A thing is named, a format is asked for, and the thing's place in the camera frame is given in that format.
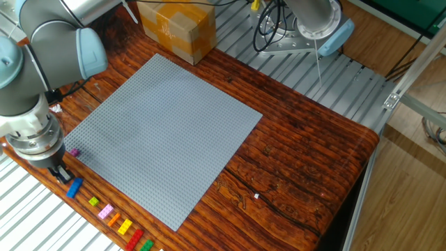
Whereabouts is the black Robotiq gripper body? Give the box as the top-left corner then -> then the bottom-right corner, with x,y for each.
26,143 -> 68,171

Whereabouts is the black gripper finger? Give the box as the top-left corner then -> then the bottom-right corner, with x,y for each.
47,165 -> 66,185
55,162 -> 76,185

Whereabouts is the long blue Lego brick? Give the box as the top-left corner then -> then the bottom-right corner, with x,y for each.
66,177 -> 84,199

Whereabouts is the pink Lego brick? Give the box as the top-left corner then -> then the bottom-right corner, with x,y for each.
97,204 -> 115,220

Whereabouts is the yellow Lego brick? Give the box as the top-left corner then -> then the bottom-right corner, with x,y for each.
117,218 -> 134,236

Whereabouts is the long red Lego brick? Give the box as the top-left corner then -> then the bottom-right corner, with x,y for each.
124,229 -> 145,251

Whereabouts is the grey Lego baseplate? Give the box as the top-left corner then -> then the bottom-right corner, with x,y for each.
64,53 -> 263,232

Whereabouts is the taped cardboard box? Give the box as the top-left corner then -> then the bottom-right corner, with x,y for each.
135,0 -> 217,66

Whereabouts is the aluminium cross beam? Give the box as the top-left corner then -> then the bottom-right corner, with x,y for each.
399,93 -> 446,130

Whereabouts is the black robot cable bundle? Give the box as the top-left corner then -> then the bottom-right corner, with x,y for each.
45,0 -> 289,105

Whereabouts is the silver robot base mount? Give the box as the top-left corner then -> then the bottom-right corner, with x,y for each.
259,19 -> 318,56

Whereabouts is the silver metal bracket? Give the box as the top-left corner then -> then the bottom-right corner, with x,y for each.
382,91 -> 401,112

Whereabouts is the aluminium frame post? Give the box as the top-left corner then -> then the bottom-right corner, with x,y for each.
383,24 -> 446,111

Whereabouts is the grey cable coil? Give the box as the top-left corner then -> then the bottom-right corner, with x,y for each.
420,111 -> 446,156

